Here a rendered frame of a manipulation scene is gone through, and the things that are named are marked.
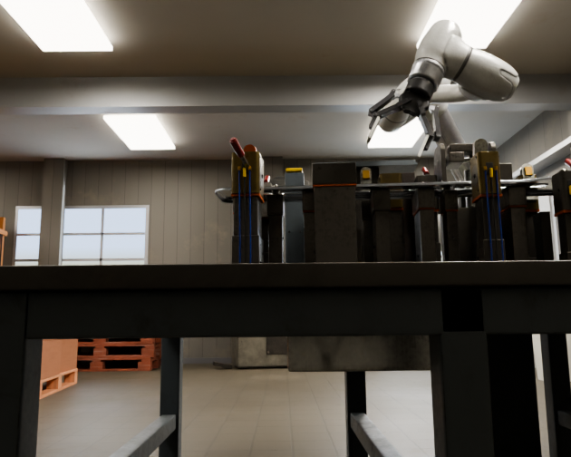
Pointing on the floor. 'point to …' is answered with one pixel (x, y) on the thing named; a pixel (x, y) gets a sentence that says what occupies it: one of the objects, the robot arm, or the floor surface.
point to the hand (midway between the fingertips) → (393, 146)
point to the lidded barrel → (567, 354)
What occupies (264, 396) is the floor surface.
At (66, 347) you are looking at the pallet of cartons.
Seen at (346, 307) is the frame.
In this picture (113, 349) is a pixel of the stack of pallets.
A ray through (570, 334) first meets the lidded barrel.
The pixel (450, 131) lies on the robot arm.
